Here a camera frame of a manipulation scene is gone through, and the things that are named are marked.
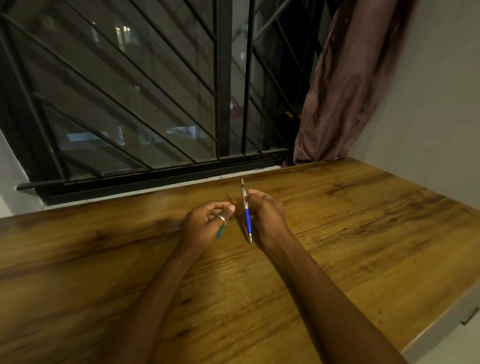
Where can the person's left forearm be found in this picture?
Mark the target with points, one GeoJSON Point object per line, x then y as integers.
{"type": "Point", "coordinates": [146, 311]}

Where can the person's left thumb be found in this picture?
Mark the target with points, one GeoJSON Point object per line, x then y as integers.
{"type": "Point", "coordinates": [225, 208]}

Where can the person's right thumb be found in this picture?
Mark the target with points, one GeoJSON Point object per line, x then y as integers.
{"type": "Point", "coordinates": [253, 195]}

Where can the teal pen cap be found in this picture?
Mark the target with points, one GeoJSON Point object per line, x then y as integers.
{"type": "Point", "coordinates": [221, 231]}

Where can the black metal window grille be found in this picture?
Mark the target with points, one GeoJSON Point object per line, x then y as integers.
{"type": "Point", "coordinates": [150, 93]}

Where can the blue and clear pen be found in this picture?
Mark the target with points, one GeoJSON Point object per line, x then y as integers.
{"type": "Point", "coordinates": [246, 210]}

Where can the person's left hand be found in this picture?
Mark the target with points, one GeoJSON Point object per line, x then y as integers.
{"type": "Point", "coordinates": [200, 225]}

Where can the person's right forearm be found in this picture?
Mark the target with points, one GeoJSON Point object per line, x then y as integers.
{"type": "Point", "coordinates": [326, 303]}

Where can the mauve curtain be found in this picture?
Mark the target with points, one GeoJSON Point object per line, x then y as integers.
{"type": "Point", "coordinates": [345, 82]}

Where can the person's right hand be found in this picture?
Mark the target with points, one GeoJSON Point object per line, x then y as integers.
{"type": "Point", "coordinates": [270, 221]}

